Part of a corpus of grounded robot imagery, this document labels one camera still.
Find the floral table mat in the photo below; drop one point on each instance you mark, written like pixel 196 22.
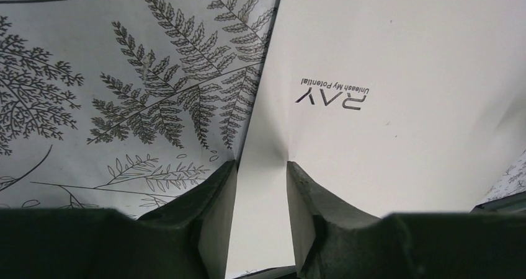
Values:
pixel 125 104

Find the white perforated board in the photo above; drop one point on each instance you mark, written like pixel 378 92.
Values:
pixel 392 105

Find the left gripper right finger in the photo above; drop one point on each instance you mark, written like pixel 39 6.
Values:
pixel 333 239

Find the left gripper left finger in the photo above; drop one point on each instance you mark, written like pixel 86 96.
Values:
pixel 186 238

